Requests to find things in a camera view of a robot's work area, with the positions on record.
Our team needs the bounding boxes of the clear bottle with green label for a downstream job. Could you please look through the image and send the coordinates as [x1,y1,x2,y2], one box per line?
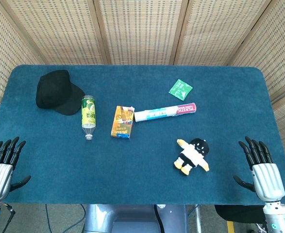
[81,95,99,141]

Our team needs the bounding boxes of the plastic food wrap roll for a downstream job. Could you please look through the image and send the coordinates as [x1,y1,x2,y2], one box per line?
[134,102,198,123]

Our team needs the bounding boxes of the woven bamboo folding screen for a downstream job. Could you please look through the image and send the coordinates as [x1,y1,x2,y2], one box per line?
[0,0,285,170]

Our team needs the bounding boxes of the green square sachet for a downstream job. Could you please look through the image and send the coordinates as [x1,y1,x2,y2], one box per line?
[168,79,193,100]

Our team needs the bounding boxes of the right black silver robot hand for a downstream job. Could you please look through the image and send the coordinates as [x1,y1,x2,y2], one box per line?
[233,136,285,202]

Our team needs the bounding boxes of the black white plush toy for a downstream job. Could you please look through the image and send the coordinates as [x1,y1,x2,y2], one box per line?
[173,137,210,176]

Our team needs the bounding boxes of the black cable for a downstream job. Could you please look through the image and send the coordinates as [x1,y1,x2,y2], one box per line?
[153,205,168,233]

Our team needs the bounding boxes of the orange and blue carton box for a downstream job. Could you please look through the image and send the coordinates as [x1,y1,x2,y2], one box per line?
[110,105,135,140]

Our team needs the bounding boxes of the blue cable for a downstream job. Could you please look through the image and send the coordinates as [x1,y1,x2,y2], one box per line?
[45,204,86,233]

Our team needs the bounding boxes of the metal table leg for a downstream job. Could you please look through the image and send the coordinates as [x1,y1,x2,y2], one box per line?
[195,205,203,233]

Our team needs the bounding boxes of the blue felt table cover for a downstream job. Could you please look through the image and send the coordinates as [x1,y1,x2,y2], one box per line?
[0,64,285,206]

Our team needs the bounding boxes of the grey robot torso base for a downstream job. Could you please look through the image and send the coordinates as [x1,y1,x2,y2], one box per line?
[83,204,189,233]

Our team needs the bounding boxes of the black baseball cap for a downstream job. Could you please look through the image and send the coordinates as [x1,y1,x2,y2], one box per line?
[35,69,86,116]

